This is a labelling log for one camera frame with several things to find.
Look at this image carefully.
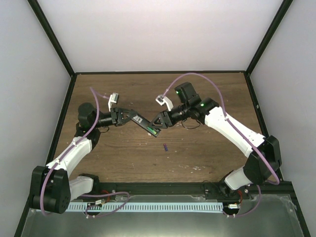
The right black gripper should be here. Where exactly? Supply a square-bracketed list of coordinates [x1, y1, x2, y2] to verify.
[150, 103, 190, 129]

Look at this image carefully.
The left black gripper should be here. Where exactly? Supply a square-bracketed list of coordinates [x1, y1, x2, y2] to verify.
[93, 108, 138, 129]

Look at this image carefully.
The green battery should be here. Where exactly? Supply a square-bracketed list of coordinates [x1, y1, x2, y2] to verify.
[147, 127, 158, 135]

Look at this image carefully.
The black remote control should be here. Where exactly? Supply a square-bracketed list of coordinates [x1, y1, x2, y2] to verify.
[132, 114, 160, 137]

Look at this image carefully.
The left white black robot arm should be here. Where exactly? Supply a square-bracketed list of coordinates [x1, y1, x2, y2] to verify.
[28, 103, 137, 215]

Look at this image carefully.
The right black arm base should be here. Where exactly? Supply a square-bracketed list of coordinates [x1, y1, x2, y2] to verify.
[204, 182, 245, 199]

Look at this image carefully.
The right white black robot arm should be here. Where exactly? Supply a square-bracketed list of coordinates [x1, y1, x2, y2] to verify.
[149, 82, 281, 199]

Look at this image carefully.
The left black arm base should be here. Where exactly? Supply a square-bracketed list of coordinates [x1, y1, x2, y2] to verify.
[79, 180, 113, 199]

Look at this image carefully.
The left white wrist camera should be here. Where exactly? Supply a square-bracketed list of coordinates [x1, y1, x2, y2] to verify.
[108, 92, 119, 111]

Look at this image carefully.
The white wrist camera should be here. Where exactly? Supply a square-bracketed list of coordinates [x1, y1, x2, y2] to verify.
[156, 95, 174, 111]
[108, 92, 119, 111]

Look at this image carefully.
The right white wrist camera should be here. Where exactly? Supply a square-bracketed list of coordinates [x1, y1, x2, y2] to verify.
[156, 95, 174, 111]

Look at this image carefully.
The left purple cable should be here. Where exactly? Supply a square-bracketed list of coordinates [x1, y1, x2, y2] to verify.
[39, 86, 130, 219]

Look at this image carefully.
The purple cable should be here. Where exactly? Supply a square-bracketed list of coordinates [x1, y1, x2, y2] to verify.
[161, 73, 281, 218]
[39, 86, 130, 219]

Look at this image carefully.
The light blue slotted cable duct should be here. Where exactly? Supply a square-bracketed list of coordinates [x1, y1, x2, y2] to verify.
[66, 202, 223, 213]

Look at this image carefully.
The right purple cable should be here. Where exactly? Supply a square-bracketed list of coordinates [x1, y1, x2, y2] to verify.
[161, 73, 281, 218]

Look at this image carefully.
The black aluminium frame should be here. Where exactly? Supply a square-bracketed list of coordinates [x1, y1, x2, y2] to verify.
[28, 0, 310, 237]

